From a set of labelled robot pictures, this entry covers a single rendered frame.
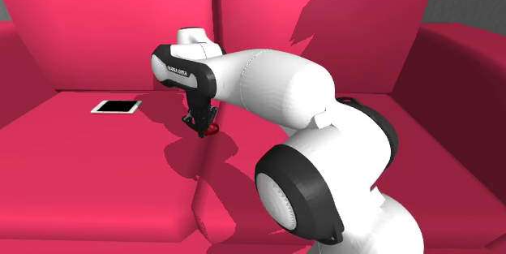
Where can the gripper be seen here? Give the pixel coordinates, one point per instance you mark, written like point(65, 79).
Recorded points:
point(199, 107)

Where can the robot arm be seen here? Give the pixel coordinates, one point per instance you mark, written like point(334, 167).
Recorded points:
point(276, 83)

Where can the white tablet with black screen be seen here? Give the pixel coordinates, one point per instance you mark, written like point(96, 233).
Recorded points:
point(116, 107)

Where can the pink sofa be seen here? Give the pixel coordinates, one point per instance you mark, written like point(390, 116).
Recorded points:
point(99, 174)

